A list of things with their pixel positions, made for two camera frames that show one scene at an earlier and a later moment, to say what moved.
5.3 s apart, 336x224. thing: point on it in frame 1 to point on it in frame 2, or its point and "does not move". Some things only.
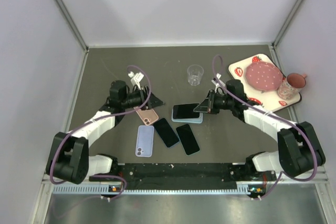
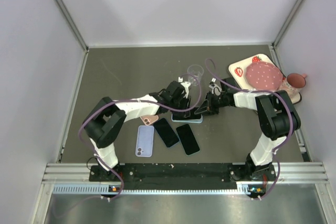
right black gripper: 208,105 does not move
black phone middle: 187,139 does not move
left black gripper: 153,102 to 186,101
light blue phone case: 196,120 does not move
